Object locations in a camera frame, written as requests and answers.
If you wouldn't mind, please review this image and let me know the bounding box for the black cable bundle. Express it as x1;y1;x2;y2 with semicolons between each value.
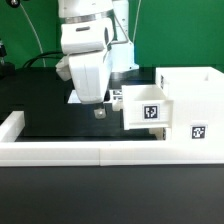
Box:
21;49;64;69

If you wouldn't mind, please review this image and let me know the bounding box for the white drawer with tag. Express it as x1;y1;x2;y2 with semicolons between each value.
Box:
149;127;171;141
112;84;173;130

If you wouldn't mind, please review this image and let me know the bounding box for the white front drawer with tag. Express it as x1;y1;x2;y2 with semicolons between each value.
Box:
149;127;171;141

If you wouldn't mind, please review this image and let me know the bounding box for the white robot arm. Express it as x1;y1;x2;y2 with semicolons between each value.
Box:
56;0;138;119

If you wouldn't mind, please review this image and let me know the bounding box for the thin grey background cable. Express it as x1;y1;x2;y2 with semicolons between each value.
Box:
9;0;48;68

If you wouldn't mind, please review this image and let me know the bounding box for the fiducial marker sheet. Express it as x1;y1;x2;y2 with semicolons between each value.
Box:
68;89;122;104

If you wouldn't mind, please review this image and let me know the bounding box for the black camera stand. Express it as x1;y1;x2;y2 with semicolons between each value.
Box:
0;39;15;79

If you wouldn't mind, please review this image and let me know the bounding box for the white fence frame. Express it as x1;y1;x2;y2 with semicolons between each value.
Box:
0;111;224;167

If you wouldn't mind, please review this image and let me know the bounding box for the white drawer cabinet box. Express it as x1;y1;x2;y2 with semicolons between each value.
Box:
156;67;224;142

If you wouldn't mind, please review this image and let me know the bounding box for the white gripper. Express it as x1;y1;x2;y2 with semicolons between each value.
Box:
56;18;114;119

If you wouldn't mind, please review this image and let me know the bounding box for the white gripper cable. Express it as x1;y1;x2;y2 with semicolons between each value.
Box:
109;0;142;46

